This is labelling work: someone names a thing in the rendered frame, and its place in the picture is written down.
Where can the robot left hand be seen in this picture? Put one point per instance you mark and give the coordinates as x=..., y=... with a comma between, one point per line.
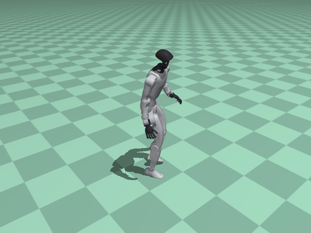
x=176, y=97

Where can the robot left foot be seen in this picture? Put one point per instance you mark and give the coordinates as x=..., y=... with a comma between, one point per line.
x=160, y=160

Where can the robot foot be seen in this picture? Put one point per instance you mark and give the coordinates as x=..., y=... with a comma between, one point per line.
x=155, y=174
x=160, y=160

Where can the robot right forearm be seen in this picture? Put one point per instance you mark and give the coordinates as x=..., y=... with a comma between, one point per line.
x=144, y=111

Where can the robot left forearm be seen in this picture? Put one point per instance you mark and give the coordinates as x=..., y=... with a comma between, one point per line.
x=167, y=90

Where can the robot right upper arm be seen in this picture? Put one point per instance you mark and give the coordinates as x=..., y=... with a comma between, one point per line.
x=148, y=85

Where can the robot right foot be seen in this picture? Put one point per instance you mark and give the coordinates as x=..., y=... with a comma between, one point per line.
x=155, y=174

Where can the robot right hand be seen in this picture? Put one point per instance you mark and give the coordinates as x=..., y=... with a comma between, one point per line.
x=149, y=131

